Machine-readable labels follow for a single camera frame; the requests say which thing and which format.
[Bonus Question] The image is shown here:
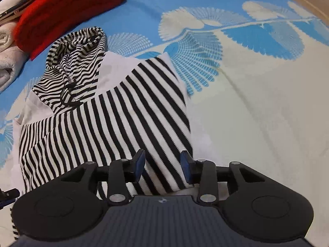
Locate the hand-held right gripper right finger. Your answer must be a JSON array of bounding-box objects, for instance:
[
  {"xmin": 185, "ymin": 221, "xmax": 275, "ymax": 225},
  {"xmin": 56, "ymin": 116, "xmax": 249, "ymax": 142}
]
[{"xmin": 180, "ymin": 150, "xmax": 268, "ymax": 206}]

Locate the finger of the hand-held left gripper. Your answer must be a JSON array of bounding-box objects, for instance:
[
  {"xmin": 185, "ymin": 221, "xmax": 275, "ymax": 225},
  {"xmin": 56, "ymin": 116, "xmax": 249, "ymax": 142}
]
[{"xmin": 0, "ymin": 188, "xmax": 20, "ymax": 208}]

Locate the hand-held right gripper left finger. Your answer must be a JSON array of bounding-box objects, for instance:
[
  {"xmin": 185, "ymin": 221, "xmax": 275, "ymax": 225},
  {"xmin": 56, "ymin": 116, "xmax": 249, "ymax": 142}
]
[{"xmin": 60, "ymin": 149, "xmax": 146, "ymax": 206}]

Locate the white knitted sock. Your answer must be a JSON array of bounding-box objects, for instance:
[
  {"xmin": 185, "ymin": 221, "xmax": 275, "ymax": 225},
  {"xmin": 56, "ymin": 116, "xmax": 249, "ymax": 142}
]
[{"xmin": 10, "ymin": 26, "xmax": 194, "ymax": 240}]

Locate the blue white printed bed sheet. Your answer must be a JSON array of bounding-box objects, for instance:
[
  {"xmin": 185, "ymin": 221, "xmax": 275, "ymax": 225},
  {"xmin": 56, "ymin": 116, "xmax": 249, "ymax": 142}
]
[{"xmin": 0, "ymin": 0, "xmax": 329, "ymax": 247}]

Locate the white folded towel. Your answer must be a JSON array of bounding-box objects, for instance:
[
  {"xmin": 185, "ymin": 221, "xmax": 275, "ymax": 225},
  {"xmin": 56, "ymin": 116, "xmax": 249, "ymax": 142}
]
[
  {"xmin": 0, "ymin": 47, "xmax": 32, "ymax": 92},
  {"xmin": 0, "ymin": 22, "xmax": 22, "ymax": 56}
]

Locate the red knit garment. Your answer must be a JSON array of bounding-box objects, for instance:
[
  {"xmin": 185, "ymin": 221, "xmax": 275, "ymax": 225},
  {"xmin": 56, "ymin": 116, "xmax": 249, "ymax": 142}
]
[{"xmin": 13, "ymin": 0, "xmax": 127, "ymax": 61}]

